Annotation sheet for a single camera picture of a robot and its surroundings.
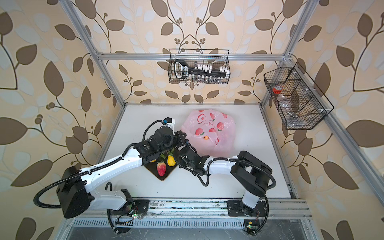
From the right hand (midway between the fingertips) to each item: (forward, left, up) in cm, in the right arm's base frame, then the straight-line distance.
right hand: (179, 158), depth 87 cm
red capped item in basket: (+30, -59, +25) cm, 71 cm away
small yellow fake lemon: (-1, +5, 0) cm, 5 cm away
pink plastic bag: (+15, -20, +5) cm, 25 cm away
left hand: (+5, -7, +18) cm, 20 cm away
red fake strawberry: (-5, +10, -1) cm, 11 cm away
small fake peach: (+14, -17, -1) cm, 22 cm away
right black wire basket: (+13, -62, +31) cm, 70 cm away
